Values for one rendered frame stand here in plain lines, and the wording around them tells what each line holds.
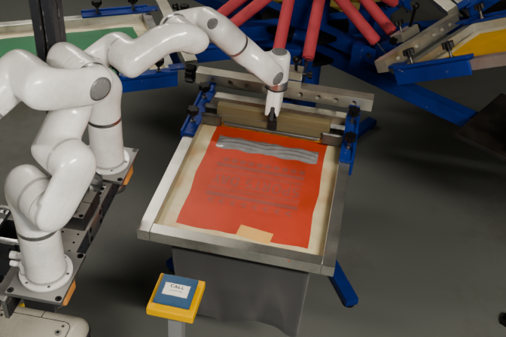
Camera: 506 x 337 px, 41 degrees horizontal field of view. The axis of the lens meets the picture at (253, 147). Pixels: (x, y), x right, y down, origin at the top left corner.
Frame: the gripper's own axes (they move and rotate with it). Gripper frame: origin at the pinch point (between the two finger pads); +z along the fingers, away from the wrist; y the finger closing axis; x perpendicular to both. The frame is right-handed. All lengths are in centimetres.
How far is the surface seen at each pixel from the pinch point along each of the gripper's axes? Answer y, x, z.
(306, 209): 35.6, 17.8, 6.0
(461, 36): -63, 66, -13
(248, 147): 9.8, -6.5, 5.4
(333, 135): 3.4, 21.8, -1.2
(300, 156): 9.4, 12.0, 5.7
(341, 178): 21.6, 27.0, 2.5
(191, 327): 19, -25, 101
